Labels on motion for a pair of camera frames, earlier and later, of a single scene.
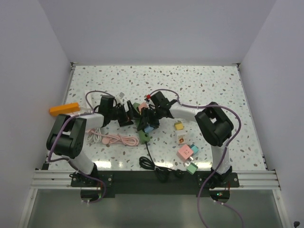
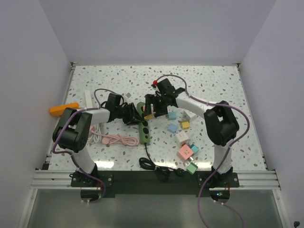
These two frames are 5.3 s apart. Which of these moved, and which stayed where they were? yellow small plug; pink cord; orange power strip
Moved: yellow small plug
Stayed: pink cord; orange power strip
